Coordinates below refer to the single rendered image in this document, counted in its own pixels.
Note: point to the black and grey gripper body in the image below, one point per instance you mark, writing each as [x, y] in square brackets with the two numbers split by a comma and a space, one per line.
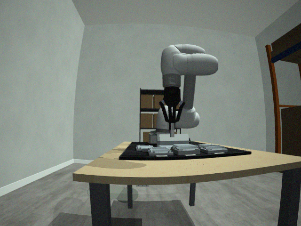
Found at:
[171, 93]

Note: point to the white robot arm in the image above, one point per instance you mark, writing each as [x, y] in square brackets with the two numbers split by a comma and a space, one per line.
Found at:
[190, 61]

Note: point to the white operator button panel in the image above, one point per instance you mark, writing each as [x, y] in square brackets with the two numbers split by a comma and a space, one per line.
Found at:
[165, 139]

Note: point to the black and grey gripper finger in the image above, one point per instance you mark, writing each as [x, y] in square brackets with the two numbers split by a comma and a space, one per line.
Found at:
[161, 103]
[176, 119]

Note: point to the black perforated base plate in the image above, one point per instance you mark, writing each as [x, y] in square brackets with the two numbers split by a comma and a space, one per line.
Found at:
[132, 154]

